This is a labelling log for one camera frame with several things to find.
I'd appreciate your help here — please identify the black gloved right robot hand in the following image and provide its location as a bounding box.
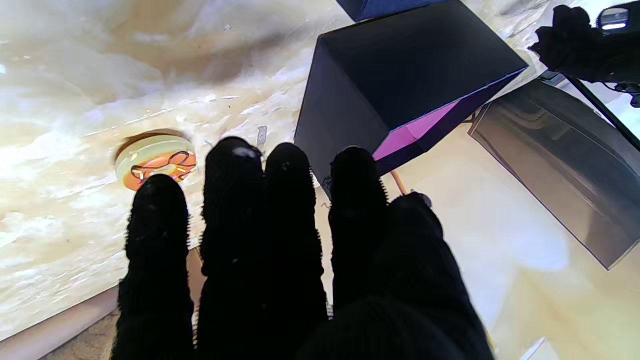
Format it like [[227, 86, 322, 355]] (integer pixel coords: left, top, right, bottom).
[[111, 136, 496, 360]]

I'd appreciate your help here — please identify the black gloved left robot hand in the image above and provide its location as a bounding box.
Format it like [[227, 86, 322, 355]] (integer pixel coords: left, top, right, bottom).
[[528, 5, 640, 84]]

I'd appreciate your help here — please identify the mini donut orange icing drizzle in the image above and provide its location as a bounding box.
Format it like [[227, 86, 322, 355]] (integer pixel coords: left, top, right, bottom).
[[115, 134, 197, 192]]

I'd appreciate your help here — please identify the black gift box pink inside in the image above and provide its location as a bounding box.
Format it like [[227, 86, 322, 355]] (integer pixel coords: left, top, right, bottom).
[[294, 0, 530, 193]]

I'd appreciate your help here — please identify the black gift box lid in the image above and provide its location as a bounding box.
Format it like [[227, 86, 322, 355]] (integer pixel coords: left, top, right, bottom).
[[336, 0, 451, 23]]

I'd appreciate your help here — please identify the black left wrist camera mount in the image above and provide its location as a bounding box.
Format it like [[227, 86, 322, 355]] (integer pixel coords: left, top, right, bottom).
[[596, 2, 640, 35]]

